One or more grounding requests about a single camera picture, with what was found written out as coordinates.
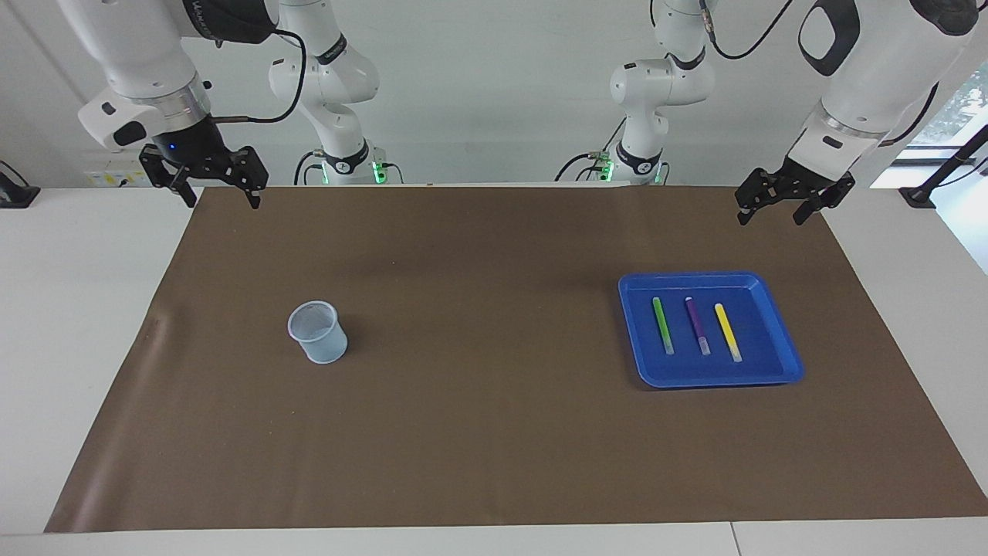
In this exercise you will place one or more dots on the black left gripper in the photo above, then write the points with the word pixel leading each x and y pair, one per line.
pixel 806 184

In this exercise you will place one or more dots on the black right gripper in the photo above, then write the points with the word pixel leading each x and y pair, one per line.
pixel 193 150

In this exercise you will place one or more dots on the yellow pen white cap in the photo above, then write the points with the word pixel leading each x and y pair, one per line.
pixel 727 330

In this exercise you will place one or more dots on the purple pen white cap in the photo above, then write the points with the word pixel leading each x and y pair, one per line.
pixel 697 324

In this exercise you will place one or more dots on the green pen white cap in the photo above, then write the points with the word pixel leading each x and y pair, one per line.
pixel 662 324

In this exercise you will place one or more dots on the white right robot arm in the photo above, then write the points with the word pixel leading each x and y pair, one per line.
pixel 139 46

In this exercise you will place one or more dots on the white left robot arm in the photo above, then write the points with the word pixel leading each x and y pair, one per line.
pixel 872 69

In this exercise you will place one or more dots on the black clamp stand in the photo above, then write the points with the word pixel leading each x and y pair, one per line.
pixel 17 193
pixel 922 193

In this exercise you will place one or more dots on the blue plastic tray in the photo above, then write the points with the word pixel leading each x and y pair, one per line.
pixel 756 363

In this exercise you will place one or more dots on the bright window with foliage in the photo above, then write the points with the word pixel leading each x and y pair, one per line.
pixel 957 108

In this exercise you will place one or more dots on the silver mesh pen cup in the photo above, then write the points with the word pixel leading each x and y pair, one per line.
pixel 320 344

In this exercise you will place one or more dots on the brown table mat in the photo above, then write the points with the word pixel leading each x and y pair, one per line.
pixel 494 432

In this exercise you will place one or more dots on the white wall socket box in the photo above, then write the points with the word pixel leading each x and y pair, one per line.
pixel 123 170

